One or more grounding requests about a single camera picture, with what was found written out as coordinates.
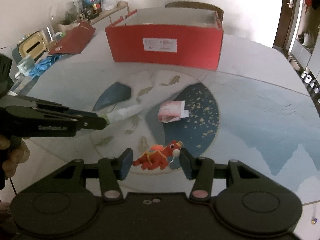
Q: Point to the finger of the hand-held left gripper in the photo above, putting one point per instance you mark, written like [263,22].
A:
[62,110]
[85,123]

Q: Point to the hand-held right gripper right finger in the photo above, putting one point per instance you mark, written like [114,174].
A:
[186,165]

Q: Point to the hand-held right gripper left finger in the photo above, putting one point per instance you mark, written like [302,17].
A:
[126,165]

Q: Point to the red horse plush toy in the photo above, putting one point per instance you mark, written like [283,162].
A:
[155,158]

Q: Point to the white green tube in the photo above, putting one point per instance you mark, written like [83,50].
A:
[122,113]

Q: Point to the pink packet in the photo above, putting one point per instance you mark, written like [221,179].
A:
[171,111]

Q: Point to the red cardboard box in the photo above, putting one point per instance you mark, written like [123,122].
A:
[167,45]

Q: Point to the person's left hand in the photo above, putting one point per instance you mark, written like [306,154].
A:
[17,158]

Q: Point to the blue gloves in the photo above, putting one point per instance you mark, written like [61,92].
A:
[42,65]

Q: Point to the pale green cup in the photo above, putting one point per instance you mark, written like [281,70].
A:
[25,65]

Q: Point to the yellow wooden tissue box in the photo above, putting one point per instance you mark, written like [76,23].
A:
[32,46]

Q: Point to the clear glass vase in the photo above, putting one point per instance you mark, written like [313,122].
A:
[53,22]

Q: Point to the white sideboard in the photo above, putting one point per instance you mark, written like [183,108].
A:
[112,11]

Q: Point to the white plastic bag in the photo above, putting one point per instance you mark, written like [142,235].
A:
[110,1]

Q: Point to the white shoes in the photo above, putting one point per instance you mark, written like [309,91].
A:
[311,81]

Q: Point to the brown wooden chair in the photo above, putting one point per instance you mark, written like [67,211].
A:
[195,6]

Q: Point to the dark wooden door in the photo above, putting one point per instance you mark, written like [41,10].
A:
[287,12]

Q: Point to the white wall cabinet unit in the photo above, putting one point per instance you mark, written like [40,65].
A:
[306,47]

